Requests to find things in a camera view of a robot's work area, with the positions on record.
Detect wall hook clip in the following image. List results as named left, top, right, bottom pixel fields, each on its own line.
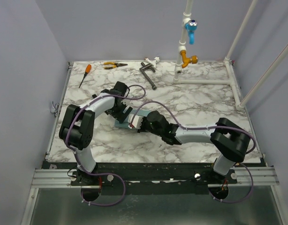
left=50, top=101, right=59, bottom=117

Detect yellow handled pliers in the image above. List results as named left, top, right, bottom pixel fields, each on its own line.
left=103, top=62, right=128, bottom=70

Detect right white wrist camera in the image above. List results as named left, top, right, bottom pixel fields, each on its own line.
left=128, top=114, right=144, bottom=129

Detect teal paper envelope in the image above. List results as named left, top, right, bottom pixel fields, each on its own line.
left=114, top=109, right=150, bottom=129

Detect orange tap valve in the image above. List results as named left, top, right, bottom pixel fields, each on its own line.
left=180, top=50, right=198, bottom=68

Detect white pipe fitting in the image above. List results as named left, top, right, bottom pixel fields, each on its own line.
left=144, top=57, right=160, bottom=68

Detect orange handled screwdriver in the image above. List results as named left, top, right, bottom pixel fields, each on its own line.
left=79, top=64, right=92, bottom=88

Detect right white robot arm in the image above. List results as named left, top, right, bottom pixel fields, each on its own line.
left=130, top=111, right=251, bottom=184

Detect dark metal crank handle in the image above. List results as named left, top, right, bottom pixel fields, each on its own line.
left=139, top=62, right=157, bottom=90

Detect blue tap valve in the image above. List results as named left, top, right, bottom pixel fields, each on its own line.
left=184, top=20, right=198, bottom=45

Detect white PVC pipe frame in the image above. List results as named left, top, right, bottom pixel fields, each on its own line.
left=173, top=0, right=288, bottom=111

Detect aluminium rail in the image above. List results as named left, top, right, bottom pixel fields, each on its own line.
left=31, top=167, right=280, bottom=189

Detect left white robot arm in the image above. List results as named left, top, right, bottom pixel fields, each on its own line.
left=59, top=82, right=132, bottom=185

